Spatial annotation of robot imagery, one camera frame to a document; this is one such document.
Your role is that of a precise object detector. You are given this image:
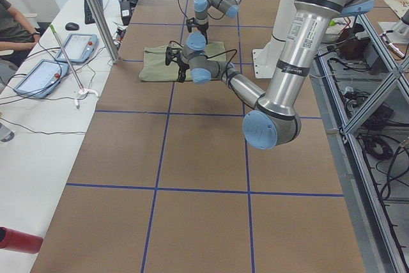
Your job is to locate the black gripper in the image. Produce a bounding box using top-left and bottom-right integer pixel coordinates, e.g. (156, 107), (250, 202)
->
(186, 17), (209, 40)
(165, 46), (190, 82)

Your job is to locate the sage green long-sleeve shirt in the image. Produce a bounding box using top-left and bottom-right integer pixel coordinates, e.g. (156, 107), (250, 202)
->
(139, 41), (226, 82)

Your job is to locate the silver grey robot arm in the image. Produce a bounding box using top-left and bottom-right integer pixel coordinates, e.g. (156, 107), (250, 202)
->
(177, 0), (374, 150)
(165, 33), (265, 109)

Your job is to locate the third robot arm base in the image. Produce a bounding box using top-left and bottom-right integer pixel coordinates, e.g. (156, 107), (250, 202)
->
(379, 10), (408, 59)

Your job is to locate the grey rod with green tip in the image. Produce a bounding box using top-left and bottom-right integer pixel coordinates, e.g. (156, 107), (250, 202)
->
(49, 24), (99, 109)

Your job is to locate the far blue teach pendant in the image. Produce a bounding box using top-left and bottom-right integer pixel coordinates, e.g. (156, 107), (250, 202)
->
(63, 33), (98, 64)

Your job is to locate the blue teach pendant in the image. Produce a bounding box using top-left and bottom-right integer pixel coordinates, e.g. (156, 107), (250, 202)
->
(63, 33), (98, 64)
(13, 59), (69, 98)

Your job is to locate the black keyboard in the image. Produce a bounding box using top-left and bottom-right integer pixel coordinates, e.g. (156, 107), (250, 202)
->
(84, 0), (104, 25)

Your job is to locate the black computer mouse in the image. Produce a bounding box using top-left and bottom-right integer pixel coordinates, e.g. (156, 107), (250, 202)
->
(65, 22), (80, 31)

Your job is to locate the near blue teach pendant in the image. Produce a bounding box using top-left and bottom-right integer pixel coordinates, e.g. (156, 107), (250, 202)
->
(13, 59), (69, 98)

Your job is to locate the seated person in dark shirt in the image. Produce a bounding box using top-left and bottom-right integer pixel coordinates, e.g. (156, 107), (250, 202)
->
(1, 0), (43, 67)

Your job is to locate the red metal bottle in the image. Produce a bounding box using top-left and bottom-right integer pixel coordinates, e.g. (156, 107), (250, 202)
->
(1, 227), (43, 254)

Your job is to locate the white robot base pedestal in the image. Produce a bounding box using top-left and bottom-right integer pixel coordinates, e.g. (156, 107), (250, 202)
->
(252, 0), (296, 79)

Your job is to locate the aluminium frame post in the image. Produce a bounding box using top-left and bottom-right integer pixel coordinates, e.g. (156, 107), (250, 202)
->
(86, 0), (120, 64)

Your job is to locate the aluminium side frame rail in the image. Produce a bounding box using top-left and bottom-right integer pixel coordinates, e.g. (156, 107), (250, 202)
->
(306, 13), (409, 273)

